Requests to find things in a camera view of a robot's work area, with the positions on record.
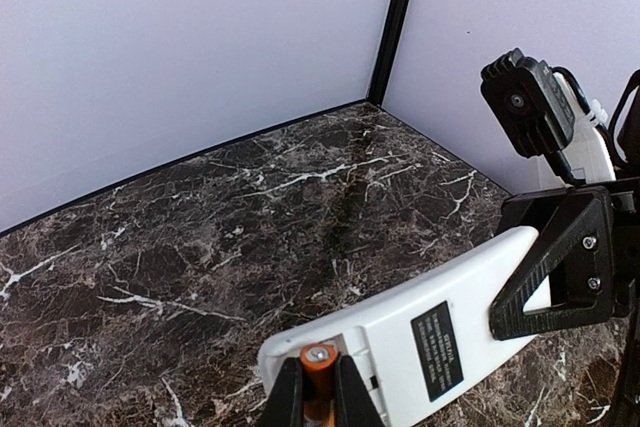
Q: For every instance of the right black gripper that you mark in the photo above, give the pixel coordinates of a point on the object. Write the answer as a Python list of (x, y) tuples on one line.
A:
[(582, 269)]

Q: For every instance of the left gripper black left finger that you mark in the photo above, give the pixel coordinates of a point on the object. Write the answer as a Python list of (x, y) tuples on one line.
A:
[(285, 405)]

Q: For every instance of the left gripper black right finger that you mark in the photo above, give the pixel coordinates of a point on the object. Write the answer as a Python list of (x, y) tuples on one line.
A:
[(353, 404)]

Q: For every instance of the orange battery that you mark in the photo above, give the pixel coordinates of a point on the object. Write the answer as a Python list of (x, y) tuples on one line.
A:
[(318, 361)]

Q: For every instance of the white red remote control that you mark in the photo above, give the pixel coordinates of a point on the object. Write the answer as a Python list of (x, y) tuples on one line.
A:
[(422, 344)]

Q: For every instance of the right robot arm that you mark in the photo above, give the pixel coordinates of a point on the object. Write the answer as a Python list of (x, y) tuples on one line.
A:
[(625, 405)]

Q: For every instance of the right black frame post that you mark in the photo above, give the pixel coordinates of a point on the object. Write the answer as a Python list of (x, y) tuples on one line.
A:
[(390, 39)]

